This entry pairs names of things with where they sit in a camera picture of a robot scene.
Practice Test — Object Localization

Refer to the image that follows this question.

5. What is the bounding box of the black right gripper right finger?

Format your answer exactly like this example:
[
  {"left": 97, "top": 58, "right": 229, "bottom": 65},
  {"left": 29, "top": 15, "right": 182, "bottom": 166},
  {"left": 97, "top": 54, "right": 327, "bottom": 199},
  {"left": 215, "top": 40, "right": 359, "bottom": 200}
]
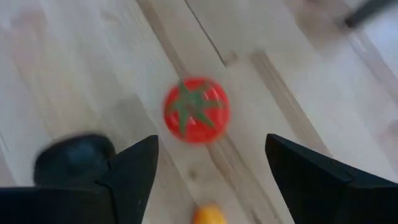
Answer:
[{"left": 265, "top": 133, "right": 398, "bottom": 224}]

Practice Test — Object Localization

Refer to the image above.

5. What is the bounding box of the dark brown round toy fruit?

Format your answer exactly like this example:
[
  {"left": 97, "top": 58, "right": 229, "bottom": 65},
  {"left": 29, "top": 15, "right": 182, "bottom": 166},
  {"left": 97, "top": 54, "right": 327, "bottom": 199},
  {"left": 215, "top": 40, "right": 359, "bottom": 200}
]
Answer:
[{"left": 32, "top": 133, "right": 117, "bottom": 189}]

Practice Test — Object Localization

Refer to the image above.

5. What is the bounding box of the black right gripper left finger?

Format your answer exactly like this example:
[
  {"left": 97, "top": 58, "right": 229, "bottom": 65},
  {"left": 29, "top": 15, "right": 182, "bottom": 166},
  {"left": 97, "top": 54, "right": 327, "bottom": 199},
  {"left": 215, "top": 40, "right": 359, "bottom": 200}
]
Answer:
[{"left": 0, "top": 134, "right": 160, "bottom": 224}]

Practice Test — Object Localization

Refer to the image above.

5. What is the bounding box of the red toy tomato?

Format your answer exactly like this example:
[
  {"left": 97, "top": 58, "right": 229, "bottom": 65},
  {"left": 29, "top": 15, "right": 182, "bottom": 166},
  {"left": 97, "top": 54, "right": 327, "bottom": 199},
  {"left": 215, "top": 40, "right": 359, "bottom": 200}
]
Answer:
[{"left": 163, "top": 77, "right": 231, "bottom": 146}]

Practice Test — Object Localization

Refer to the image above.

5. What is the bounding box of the grey perforated metal shelf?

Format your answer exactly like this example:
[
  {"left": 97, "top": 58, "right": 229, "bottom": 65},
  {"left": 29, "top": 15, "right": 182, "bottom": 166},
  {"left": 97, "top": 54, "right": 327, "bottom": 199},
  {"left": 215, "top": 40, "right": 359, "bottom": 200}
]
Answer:
[{"left": 343, "top": 0, "right": 398, "bottom": 29}]

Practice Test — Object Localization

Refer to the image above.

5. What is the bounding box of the small red-orange toy fruit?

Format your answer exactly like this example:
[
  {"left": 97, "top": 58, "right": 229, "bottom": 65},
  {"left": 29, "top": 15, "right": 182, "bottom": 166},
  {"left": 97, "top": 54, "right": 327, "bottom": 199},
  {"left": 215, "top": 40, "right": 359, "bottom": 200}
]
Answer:
[{"left": 192, "top": 202, "right": 228, "bottom": 224}]

